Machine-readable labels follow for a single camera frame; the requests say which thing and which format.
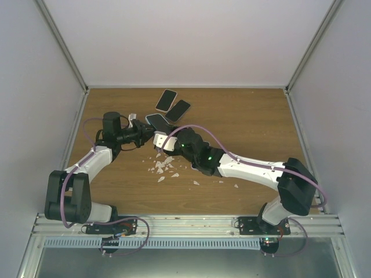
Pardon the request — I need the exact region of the phone in grey case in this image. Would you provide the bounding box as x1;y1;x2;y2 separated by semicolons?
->
165;100;191;123

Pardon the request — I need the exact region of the grey slotted cable duct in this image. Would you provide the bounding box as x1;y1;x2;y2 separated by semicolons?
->
44;237;260;250

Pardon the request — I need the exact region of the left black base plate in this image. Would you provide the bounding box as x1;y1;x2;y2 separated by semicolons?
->
81;216;137;236

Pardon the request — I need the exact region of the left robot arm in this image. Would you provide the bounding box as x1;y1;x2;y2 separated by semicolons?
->
44;112;155;234

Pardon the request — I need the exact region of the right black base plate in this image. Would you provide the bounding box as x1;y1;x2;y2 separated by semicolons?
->
233;216;291;236

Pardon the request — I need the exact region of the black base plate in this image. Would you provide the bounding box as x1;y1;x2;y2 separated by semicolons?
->
81;216;137;236
233;216;291;236

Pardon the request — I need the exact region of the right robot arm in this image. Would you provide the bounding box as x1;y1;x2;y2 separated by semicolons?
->
175;127;317;235

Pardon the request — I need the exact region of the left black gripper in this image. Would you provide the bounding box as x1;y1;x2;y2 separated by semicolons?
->
117;119;159;148

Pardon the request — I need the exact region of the light blue phone case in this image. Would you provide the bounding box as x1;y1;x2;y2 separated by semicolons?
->
145;114;168;124

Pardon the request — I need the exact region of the aluminium rail frame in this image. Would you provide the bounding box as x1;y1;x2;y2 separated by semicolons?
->
31;214;345;238

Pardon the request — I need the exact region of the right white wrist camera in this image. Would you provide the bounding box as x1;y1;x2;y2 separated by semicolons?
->
153;131;177;151

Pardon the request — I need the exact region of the phone in white case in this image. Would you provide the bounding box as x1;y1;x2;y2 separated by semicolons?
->
155;89;177;112

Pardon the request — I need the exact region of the black smartphone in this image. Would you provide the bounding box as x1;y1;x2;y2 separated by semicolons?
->
149;122;179;135

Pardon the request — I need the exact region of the white debris pile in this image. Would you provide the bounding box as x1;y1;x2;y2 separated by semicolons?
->
147;153;183;183

